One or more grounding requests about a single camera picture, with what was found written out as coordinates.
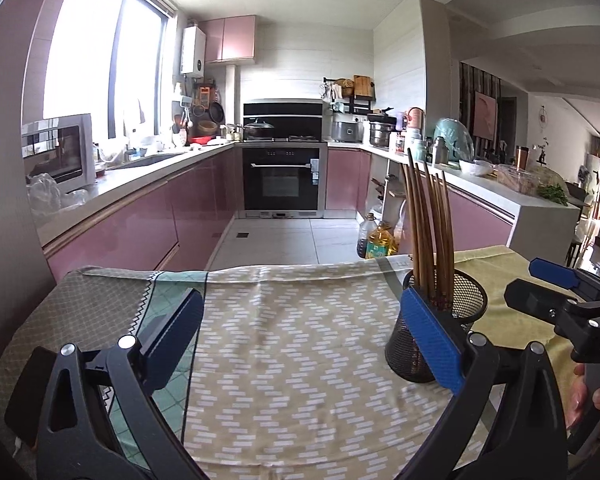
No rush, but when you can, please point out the teal covered appliance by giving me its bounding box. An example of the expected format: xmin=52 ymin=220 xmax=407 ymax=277
xmin=434 ymin=118 xmax=475 ymax=162

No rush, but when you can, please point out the silver rice cooker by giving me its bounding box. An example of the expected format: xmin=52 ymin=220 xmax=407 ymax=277
xmin=330 ymin=119 xmax=363 ymax=143

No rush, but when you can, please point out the black wok on stove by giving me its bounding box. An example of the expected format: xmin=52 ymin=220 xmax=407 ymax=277
xmin=244 ymin=119 xmax=275 ymax=140

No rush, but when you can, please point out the built-in black oven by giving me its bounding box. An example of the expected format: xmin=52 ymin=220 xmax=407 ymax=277
xmin=239 ymin=141 xmax=327 ymax=219

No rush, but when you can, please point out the yellow-green cloth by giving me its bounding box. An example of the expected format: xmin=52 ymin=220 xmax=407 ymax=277
xmin=452 ymin=244 xmax=581 ymax=411

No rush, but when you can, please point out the right hand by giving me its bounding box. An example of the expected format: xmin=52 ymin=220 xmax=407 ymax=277
xmin=566 ymin=363 xmax=600 ymax=429

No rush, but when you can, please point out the pink wall cabinet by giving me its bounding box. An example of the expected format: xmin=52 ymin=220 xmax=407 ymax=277
xmin=199 ymin=15 xmax=257 ymax=64

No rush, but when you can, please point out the cooking oil bottle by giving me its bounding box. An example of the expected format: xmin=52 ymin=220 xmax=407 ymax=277
xmin=365 ymin=221 xmax=398 ymax=259

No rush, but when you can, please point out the black range hood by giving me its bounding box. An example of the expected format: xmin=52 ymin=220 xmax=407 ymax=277
xmin=242 ymin=99 xmax=326 ymax=142

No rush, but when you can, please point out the dark wooden chopstick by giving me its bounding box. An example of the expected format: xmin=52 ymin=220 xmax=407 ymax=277
xmin=414 ymin=169 xmax=434 ymax=300

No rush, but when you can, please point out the steel stock pot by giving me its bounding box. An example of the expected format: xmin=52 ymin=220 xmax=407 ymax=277
xmin=367 ymin=112 xmax=396 ymax=148

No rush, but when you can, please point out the white water heater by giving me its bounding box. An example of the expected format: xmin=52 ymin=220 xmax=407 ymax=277
xmin=180 ymin=26 xmax=206 ymax=79

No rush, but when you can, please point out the patterned tablecloth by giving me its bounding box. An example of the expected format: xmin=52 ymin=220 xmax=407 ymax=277
xmin=0 ymin=256 xmax=451 ymax=479

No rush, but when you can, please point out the white microwave oven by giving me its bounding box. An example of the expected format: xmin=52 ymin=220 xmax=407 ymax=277
xmin=21 ymin=114 xmax=96 ymax=193

